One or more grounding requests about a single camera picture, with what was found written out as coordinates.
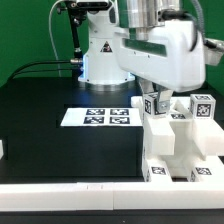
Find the white chair seat part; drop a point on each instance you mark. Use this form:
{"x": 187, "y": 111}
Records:
{"x": 178, "y": 165}

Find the white part at left edge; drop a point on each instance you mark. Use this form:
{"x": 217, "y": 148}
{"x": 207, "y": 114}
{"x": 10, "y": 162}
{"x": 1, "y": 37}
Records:
{"x": 1, "y": 150}

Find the white long chair side front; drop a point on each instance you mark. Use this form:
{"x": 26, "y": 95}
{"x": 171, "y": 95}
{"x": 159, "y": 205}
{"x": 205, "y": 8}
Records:
{"x": 177, "y": 132}

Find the small white tagged block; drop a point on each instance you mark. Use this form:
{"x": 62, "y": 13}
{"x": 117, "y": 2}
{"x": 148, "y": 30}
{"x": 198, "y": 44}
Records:
{"x": 150, "y": 104}

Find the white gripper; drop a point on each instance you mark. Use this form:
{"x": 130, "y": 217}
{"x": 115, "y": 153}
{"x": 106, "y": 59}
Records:
{"x": 165, "y": 58}

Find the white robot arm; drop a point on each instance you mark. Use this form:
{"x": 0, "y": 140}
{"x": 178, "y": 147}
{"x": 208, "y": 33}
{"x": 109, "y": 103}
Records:
{"x": 138, "y": 16}

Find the white chair back panel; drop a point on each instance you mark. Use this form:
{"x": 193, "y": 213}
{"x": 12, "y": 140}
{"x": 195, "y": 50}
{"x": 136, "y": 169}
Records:
{"x": 77, "y": 117}

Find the black camera stand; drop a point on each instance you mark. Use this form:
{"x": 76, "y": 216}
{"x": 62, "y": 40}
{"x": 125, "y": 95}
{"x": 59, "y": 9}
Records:
{"x": 77, "y": 13}

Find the small white tagged cube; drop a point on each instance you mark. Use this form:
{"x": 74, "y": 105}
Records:
{"x": 202, "y": 106}

